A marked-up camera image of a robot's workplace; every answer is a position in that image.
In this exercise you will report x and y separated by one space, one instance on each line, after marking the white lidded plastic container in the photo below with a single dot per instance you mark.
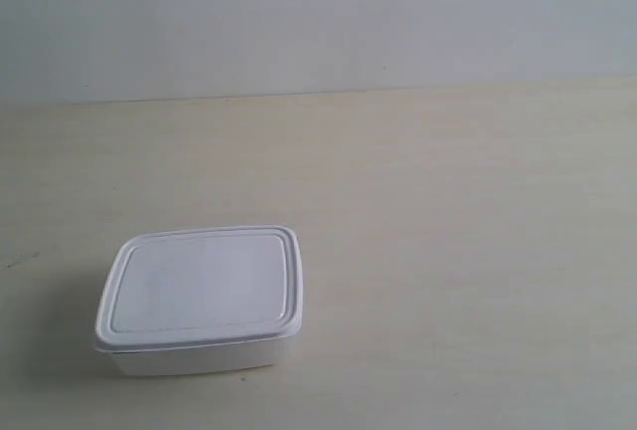
202 301

